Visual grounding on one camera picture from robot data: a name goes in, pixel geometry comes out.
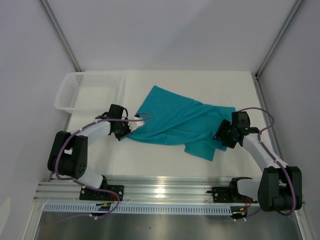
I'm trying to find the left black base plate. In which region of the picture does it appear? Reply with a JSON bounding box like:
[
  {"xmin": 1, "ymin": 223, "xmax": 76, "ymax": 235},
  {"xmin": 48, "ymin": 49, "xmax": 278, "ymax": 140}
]
[{"xmin": 79, "ymin": 185, "xmax": 125, "ymax": 202}]

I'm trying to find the right aluminium frame post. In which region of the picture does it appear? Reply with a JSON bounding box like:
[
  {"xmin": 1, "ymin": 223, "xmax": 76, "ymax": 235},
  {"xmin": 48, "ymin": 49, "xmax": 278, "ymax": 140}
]
[{"xmin": 255, "ymin": 0, "xmax": 307, "ymax": 80}]

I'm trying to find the aluminium mounting rail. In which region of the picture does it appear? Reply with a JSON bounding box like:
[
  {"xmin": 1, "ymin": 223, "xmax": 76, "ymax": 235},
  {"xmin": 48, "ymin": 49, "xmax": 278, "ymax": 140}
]
[{"xmin": 33, "ymin": 176, "xmax": 306, "ymax": 207}]

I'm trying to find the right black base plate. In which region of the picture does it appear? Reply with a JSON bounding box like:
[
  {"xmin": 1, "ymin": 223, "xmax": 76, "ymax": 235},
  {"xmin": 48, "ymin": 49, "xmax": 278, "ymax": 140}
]
[{"xmin": 206, "ymin": 186, "xmax": 258, "ymax": 204}]

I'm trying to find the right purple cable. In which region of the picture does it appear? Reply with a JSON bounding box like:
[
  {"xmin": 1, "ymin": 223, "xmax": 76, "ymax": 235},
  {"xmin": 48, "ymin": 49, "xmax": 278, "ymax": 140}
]
[{"xmin": 232, "ymin": 107, "xmax": 301, "ymax": 222}]

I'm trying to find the left aluminium side rail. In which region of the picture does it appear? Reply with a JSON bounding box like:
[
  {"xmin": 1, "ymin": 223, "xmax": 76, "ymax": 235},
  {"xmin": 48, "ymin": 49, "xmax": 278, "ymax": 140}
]
[{"xmin": 47, "ymin": 158, "xmax": 57, "ymax": 181}]

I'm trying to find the white perforated plastic basket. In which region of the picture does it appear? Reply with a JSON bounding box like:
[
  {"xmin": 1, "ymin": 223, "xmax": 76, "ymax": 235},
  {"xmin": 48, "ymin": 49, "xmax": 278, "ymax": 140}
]
[{"xmin": 54, "ymin": 71, "xmax": 127, "ymax": 114}]

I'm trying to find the left aluminium frame post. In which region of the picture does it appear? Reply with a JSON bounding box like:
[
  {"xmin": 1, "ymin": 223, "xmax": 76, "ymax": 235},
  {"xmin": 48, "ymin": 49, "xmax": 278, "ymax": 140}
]
[{"xmin": 37, "ymin": 0, "xmax": 82, "ymax": 72}]

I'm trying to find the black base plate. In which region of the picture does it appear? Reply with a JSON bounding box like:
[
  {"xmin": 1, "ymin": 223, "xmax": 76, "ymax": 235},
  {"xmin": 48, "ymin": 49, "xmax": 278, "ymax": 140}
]
[
  {"xmin": 79, "ymin": 185, "xmax": 125, "ymax": 202},
  {"xmin": 206, "ymin": 186, "xmax": 258, "ymax": 204}
]

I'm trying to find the right aluminium side rail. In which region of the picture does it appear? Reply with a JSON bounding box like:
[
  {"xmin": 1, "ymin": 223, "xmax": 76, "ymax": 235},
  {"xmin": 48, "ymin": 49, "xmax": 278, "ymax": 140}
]
[{"xmin": 252, "ymin": 74, "xmax": 289, "ymax": 183}]

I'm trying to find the white slotted cable duct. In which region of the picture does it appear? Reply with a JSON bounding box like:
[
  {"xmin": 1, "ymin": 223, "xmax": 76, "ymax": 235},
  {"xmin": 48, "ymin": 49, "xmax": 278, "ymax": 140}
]
[{"xmin": 43, "ymin": 202, "xmax": 233, "ymax": 216}]

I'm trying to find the aluminium frame post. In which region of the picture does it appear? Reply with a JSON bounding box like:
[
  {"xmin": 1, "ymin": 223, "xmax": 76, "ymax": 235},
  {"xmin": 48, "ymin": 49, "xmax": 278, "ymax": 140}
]
[
  {"xmin": 255, "ymin": 0, "xmax": 307, "ymax": 80},
  {"xmin": 37, "ymin": 0, "xmax": 82, "ymax": 72}
]

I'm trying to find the purple cable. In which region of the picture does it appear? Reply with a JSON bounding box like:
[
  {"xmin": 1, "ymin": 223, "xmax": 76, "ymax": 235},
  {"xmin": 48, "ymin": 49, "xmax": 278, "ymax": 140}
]
[
  {"xmin": 54, "ymin": 112, "xmax": 151, "ymax": 221},
  {"xmin": 232, "ymin": 107, "xmax": 301, "ymax": 222}
]

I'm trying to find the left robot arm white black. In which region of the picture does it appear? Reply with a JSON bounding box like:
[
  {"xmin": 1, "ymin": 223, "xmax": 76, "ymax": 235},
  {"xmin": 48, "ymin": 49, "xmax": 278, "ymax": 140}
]
[{"xmin": 47, "ymin": 104, "xmax": 131, "ymax": 200}]

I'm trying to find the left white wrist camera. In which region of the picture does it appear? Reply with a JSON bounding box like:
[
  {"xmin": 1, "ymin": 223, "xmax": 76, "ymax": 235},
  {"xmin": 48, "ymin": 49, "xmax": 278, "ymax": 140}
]
[{"xmin": 127, "ymin": 114, "xmax": 145, "ymax": 132}]

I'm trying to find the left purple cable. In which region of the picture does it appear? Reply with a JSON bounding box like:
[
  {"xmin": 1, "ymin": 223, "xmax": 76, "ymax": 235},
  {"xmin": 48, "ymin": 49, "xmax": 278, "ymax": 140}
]
[{"xmin": 54, "ymin": 112, "xmax": 151, "ymax": 221}]

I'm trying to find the teal t shirt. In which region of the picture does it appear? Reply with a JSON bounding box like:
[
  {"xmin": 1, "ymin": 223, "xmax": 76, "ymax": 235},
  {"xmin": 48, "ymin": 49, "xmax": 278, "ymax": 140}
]
[{"xmin": 128, "ymin": 86, "xmax": 236, "ymax": 161}]

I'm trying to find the aluminium side rail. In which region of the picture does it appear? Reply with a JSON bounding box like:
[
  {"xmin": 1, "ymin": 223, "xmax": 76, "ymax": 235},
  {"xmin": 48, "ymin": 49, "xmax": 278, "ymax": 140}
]
[
  {"xmin": 47, "ymin": 158, "xmax": 57, "ymax": 181},
  {"xmin": 252, "ymin": 74, "xmax": 289, "ymax": 183}
]

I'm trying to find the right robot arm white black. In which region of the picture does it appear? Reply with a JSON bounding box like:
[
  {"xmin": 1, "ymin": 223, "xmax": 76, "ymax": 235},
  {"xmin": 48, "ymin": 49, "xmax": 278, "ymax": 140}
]
[{"xmin": 211, "ymin": 109, "xmax": 302, "ymax": 216}]

